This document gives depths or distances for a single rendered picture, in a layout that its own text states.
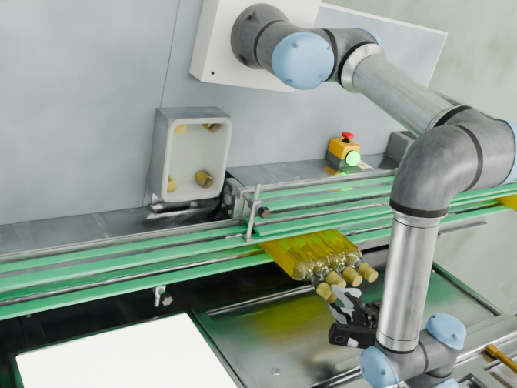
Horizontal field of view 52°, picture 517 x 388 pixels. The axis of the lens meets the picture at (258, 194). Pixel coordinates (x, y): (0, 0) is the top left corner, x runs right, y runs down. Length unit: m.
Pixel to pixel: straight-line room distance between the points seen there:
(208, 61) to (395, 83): 0.44
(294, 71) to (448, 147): 0.39
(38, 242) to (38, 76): 0.36
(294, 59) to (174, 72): 0.34
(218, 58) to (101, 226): 0.49
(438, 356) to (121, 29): 0.94
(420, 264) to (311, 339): 0.54
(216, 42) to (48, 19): 0.36
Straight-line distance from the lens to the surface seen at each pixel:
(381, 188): 1.65
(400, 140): 1.86
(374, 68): 1.14
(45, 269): 1.24
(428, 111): 1.03
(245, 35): 1.25
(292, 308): 1.48
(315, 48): 1.13
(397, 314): 0.98
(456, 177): 0.89
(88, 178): 1.36
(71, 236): 1.31
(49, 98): 1.26
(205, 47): 1.29
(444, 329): 1.11
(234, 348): 1.32
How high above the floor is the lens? 1.91
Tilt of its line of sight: 45 degrees down
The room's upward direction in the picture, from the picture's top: 131 degrees clockwise
